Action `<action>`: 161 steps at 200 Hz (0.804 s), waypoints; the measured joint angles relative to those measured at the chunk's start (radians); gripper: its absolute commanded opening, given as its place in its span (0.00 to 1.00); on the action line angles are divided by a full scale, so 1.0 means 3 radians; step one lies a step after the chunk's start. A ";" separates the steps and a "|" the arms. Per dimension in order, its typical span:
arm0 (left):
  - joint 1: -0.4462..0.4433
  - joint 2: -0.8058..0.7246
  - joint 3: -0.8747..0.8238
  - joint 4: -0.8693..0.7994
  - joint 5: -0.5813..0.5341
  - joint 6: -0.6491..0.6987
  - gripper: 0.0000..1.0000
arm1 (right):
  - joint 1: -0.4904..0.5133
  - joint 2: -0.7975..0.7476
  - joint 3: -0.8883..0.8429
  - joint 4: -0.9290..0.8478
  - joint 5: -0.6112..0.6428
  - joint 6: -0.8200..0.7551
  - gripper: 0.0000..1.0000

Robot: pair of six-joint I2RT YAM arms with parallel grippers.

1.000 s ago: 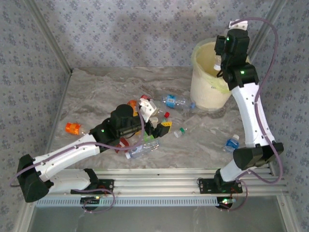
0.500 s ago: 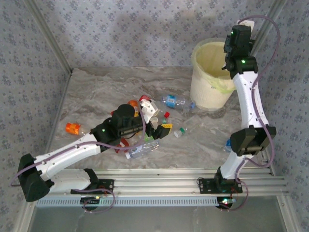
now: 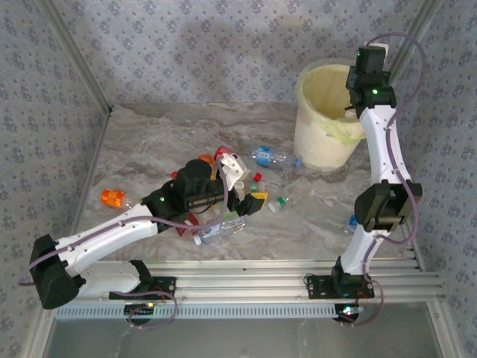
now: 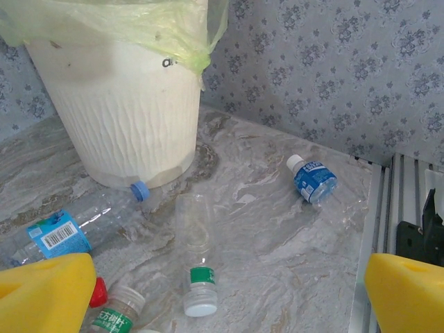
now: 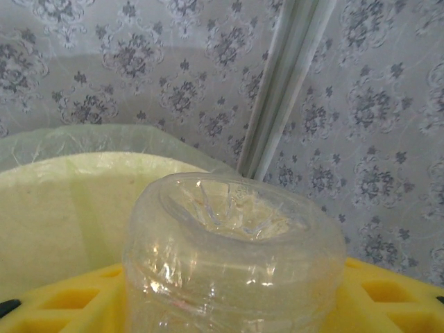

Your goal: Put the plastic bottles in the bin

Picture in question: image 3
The large cola bottle red label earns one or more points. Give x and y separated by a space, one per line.
223 151

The amber tea bottle red label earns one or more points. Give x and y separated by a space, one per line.
182 231

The clear water bottle pale label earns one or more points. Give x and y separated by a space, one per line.
214 233

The clear bottle blue label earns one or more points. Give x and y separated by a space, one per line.
265 156

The orange label bottle orange cap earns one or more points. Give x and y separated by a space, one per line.
113 197

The blue white plastic bottle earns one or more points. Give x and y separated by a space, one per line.
351 225

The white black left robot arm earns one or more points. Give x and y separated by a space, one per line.
104 238

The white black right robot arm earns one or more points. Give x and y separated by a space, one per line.
384 149

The yellow-green bin liner bag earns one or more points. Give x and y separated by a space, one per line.
324 97

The white plastic waste bin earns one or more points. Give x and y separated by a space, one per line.
320 149

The left controller board with LED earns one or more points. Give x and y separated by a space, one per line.
139 309

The controller board with led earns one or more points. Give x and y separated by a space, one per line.
348 310
139 309

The grey metal panel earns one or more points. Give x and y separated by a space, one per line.
242 339

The right controller board with LED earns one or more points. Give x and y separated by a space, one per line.
348 310

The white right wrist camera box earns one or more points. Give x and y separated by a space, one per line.
382 46

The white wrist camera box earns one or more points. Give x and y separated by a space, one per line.
382 46
231 169

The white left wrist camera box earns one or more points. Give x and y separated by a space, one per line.
231 169

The aluminium corner post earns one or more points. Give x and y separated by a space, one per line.
413 37
78 56

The aluminium frame rail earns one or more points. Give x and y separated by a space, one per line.
242 283

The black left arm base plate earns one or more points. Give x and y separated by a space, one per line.
165 285

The aluminium side rail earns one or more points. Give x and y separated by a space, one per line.
417 257
97 149

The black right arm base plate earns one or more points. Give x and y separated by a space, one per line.
316 287

